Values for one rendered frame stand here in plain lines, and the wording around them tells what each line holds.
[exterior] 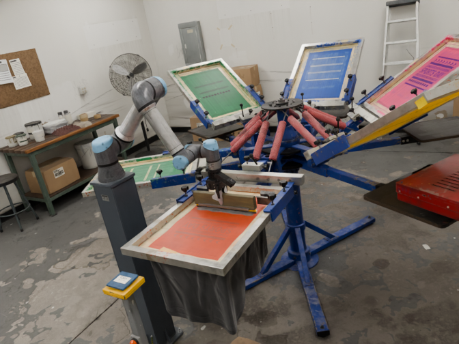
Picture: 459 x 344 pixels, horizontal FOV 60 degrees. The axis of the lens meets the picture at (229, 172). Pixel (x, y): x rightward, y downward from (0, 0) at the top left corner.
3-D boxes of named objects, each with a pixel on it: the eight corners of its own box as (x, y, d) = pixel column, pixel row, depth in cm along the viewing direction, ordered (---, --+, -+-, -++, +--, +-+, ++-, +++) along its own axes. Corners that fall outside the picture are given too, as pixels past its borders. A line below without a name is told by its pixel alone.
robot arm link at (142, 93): (131, 80, 190) (190, 165, 196) (145, 76, 199) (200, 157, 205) (117, 93, 196) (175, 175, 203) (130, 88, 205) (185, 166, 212)
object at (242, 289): (238, 332, 193) (223, 259, 178) (231, 331, 195) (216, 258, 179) (275, 276, 229) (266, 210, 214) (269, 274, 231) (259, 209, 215)
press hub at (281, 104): (315, 278, 303) (298, 104, 254) (268, 269, 323) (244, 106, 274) (330, 250, 334) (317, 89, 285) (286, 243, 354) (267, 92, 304)
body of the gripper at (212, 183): (214, 184, 223) (210, 164, 219) (227, 185, 219) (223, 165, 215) (207, 190, 218) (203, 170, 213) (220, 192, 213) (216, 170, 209)
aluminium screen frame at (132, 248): (224, 276, 166) (223, 269, 164) (121, 254, 195) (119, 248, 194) (292, 193, 227) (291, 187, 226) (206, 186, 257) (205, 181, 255)
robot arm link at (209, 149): (205, 138, 213) (219, 138, 210) (208, 157, 217) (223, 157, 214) (198, 143, 207) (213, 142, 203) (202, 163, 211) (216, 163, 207)
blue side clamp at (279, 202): (273, 222, 203) (271, 209, 201) (264, 220, 206) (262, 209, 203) (294, 196, 227) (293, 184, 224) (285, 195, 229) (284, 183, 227)
